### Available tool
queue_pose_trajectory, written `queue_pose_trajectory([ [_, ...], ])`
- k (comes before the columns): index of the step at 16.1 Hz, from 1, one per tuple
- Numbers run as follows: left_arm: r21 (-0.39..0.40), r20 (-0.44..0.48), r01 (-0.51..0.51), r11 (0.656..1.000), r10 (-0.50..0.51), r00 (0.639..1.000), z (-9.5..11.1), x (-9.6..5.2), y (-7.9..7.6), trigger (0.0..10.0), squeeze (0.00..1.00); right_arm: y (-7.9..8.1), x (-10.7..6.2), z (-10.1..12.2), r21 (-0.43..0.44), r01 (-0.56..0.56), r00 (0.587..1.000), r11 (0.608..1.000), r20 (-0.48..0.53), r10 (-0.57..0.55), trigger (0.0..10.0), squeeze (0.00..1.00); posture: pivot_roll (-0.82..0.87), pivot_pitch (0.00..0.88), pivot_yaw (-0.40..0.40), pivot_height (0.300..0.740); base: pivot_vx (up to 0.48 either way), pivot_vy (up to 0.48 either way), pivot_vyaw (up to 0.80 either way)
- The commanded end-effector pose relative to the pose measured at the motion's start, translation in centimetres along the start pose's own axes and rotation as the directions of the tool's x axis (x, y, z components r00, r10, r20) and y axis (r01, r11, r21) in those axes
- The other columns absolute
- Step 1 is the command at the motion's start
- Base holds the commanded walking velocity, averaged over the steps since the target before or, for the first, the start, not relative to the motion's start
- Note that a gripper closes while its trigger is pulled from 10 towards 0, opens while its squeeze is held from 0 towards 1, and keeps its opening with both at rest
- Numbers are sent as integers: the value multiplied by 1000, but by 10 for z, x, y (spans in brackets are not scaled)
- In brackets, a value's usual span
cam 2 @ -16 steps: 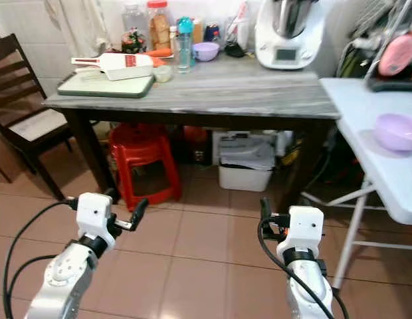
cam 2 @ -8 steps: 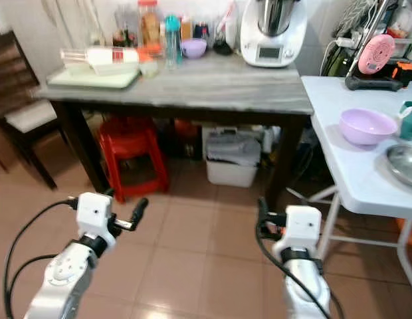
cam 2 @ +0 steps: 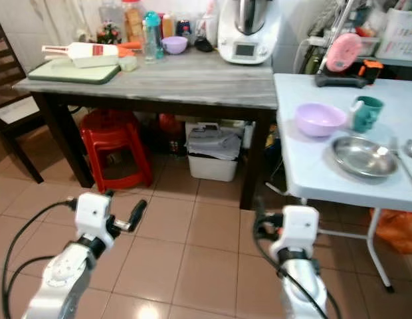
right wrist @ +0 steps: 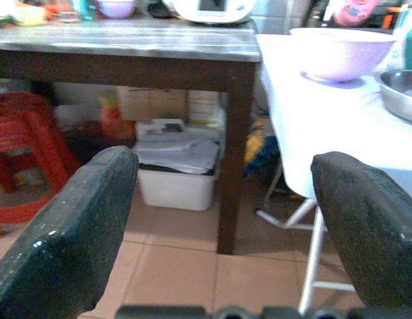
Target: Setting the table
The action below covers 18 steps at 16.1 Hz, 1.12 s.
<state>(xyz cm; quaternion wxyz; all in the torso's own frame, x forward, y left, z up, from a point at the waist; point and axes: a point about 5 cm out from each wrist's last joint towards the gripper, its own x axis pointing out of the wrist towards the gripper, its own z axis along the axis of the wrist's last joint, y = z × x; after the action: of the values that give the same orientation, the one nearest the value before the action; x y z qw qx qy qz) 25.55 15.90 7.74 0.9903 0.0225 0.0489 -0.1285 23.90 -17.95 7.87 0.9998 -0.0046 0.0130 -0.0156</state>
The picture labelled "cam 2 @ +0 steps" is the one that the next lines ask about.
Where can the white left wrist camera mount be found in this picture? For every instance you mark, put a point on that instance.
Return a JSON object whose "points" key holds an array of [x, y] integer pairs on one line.
{"points": [[93, 212]]}

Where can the teal mug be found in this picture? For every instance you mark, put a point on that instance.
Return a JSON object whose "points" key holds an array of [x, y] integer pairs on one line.
{"points": [[367, 114]]}

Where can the white kitchen food processor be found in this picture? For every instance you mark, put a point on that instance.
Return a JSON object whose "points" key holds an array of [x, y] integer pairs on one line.
{"points": [[247, 48]]}

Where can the small black object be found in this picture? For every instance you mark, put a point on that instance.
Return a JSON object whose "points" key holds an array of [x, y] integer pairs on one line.
{"points": [[203, 45]]}

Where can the red container under table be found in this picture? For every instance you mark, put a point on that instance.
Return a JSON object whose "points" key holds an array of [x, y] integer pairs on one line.
{"points": [[169, 125]]}

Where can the white slicer with red label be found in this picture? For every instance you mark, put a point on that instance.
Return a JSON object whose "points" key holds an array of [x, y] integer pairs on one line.
{"points": [[90, 54]]}

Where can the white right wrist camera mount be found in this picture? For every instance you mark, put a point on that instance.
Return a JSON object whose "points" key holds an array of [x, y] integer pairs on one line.
{"points": [[297, 229]]}

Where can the white plastic bin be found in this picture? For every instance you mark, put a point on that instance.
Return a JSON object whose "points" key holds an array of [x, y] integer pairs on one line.
{"points": [[211, 169]]}

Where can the grey wood-top table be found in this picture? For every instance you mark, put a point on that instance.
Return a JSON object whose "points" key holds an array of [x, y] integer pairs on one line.
{"points": [[179, 86]]}

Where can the orange plastic bag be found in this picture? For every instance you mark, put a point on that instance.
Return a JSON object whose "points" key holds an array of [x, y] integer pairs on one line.
{"points": [[397, 229]]}

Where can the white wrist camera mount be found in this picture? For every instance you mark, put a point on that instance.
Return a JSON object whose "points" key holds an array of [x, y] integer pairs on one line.
{"points": [[93, 212], [297, 229]]}

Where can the small purple bowl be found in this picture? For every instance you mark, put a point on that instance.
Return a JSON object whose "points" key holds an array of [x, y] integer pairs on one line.
{"points": [[174, 44]]}

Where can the clear glass jar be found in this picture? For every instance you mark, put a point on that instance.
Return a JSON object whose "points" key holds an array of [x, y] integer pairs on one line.
{"points": [[109, 23]]}

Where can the green cutting board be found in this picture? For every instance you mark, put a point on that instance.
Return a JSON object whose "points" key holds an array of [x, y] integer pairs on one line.
{"points": [[70, 73]]}

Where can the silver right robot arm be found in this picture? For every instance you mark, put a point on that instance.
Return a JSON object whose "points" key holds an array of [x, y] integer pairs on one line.
{"points": [[306, 292]]}

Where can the stainless steel plate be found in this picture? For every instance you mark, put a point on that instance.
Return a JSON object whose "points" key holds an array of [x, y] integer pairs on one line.
{"points": [[363, 157]]}

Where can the large purple plastic bowl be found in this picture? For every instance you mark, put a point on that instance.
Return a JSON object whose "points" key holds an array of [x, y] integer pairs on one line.
{"points": [[319, 119]]}

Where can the dark wooden chair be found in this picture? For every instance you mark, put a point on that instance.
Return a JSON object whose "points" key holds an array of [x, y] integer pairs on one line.
{"points": [[6, 80]]}

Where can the white folding table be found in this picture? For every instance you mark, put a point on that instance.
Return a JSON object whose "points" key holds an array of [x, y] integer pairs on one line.
{"points": [[312, 166]]}

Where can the black and orange device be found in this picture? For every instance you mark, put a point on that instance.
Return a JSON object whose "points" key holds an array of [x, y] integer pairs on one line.
{"points": [[342, 80]]}

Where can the white plastic basket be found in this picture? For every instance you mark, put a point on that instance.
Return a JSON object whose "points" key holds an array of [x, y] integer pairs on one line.
{"points": [[399, 34]]}

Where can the red plastic stool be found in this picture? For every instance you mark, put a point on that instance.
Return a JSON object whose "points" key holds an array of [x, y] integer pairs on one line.
{"points": [[109, 133]]}

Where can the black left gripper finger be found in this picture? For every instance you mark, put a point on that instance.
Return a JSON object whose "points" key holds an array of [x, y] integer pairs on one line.
{"points": [[137, 214]]}

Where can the teal water bottle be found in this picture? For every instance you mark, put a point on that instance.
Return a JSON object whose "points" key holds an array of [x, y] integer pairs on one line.
{"points": [[152, 36]]}

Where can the glass jar with orange lid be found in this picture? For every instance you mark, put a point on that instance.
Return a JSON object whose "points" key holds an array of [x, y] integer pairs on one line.
{"points": [[132, 23]]}

